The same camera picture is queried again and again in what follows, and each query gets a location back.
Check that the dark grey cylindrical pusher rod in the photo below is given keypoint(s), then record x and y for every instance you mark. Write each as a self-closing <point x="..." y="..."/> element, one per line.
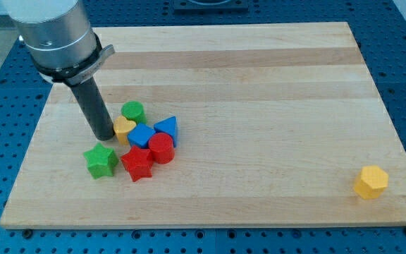
<point x="94" y="109"/>

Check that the blue cube block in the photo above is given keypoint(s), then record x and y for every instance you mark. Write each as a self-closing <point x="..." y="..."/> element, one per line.
<point x="140" y="135"/>

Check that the red cylinder block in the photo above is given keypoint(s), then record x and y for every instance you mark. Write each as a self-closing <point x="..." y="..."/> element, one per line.
<point x="161" y="147"/>

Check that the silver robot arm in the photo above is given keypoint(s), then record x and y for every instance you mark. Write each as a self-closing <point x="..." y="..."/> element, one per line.
<point x="65" y="49"/>

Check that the yellow heart block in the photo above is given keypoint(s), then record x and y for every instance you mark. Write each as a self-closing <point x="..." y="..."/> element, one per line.
<point x="122" y="127"/>

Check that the green cylinder block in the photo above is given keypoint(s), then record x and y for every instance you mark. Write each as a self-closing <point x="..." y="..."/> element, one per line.
<point x="134" y="111"/>

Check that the green star block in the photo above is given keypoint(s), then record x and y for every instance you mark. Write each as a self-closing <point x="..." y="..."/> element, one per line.
<point x="101" y="161"/>

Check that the red star block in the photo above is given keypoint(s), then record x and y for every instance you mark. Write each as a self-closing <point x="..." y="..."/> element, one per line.
<point x="138" y="163"/>

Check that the blue triangle block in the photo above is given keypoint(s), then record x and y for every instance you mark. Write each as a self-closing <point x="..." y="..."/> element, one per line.
<point x="168" y="126"/>

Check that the light wooden board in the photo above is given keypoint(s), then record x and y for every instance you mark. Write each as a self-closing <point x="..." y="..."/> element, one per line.
<point x="275" y="121"/>

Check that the yellow hexagon block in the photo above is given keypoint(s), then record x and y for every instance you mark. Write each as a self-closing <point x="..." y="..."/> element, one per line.
<point x="370" y="182"/>

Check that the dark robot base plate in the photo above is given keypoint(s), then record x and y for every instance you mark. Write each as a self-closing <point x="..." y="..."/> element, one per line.
<point x="211" y="6"/>

